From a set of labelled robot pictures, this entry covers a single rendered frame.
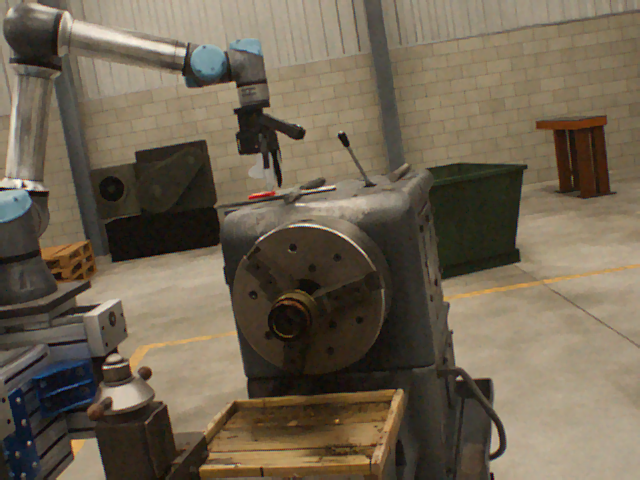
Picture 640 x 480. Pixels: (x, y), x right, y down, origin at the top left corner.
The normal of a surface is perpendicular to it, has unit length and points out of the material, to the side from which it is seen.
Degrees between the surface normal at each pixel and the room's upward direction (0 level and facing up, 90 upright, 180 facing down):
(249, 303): 90
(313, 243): 90
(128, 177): 90
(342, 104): 90
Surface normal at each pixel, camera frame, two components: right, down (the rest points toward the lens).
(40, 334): -0.12, 0.18
